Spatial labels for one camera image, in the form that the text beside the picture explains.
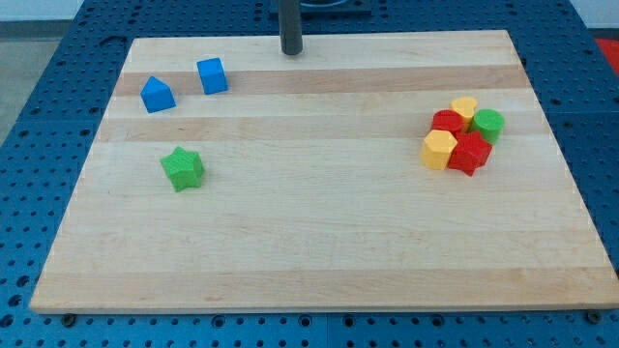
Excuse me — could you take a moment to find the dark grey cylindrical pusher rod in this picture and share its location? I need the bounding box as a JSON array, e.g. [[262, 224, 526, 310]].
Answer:
[[278, 0, 303, 55]]

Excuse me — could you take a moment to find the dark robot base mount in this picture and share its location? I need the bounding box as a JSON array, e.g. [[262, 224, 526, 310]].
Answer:
[[284, 0, 373, 21]]

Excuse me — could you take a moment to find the red object at edge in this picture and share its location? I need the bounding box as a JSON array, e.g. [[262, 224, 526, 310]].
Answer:
[[596, 39, 619, 74]]

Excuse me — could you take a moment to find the green cylinder block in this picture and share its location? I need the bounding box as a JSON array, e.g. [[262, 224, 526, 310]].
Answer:
[[469, 109, 505, 145]]

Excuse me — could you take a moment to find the yellow hexagon block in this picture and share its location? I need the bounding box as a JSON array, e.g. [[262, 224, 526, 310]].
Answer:
[[420, 130, 457, 170]]

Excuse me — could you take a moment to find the red star block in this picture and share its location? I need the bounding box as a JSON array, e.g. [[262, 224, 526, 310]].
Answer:
[[448, 130, 493, 176]]

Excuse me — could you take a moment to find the blue pentagon block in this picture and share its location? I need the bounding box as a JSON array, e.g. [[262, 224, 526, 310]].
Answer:
[[140, 76, 176, 113]]

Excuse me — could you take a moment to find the red cylinder block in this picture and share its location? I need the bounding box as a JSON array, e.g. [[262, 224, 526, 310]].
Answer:
[[430, 109, 464, 134]]

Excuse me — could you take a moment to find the yellow heart block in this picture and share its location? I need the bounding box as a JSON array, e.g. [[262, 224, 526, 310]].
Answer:
[[451, 96, 479, 132]]

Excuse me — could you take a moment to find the green star block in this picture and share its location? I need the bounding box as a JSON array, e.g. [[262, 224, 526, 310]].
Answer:
[[160, 146, 204, 192]]

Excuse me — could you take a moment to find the blue cube block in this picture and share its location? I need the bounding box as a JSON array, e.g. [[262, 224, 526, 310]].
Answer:
[[196, 57, 228, 95]]

